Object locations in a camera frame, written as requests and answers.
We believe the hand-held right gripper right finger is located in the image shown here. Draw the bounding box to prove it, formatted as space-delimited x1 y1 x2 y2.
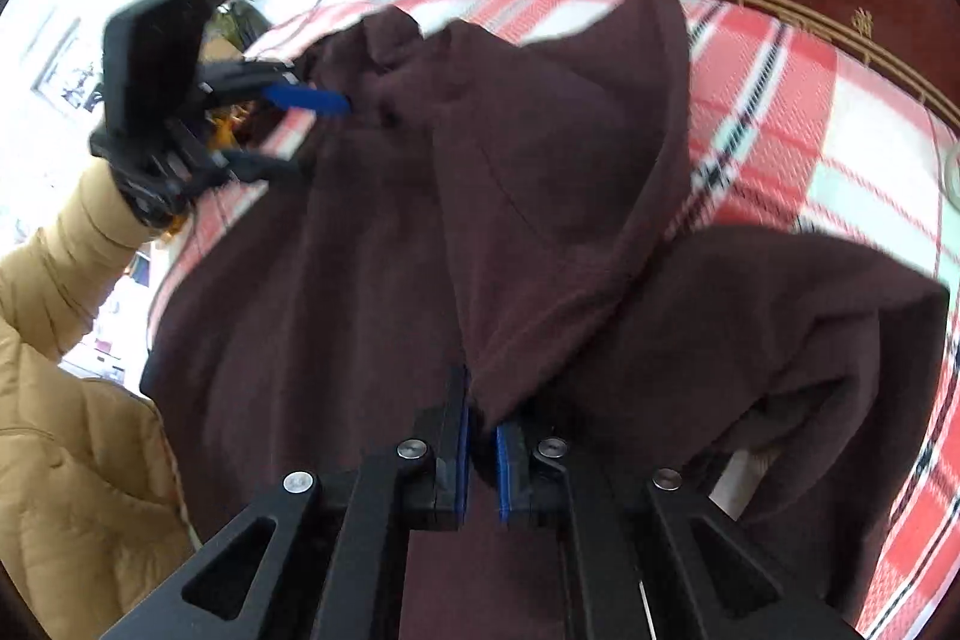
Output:
495 420 863 640

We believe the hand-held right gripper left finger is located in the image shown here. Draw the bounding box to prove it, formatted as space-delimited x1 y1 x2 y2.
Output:
101 366 472 640

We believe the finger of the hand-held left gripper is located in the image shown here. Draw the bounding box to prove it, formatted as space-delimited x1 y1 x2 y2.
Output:
199 56 353 118
217 149 316 189

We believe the dark maroon fleece garment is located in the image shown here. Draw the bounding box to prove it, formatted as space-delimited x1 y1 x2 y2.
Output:
139 0 953 640

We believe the person's tan puffer jacket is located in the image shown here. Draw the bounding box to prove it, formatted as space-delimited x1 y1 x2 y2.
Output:
0 314 205 640

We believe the red plaid blanket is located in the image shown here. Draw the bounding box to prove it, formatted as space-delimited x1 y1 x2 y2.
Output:
146 0 960 640

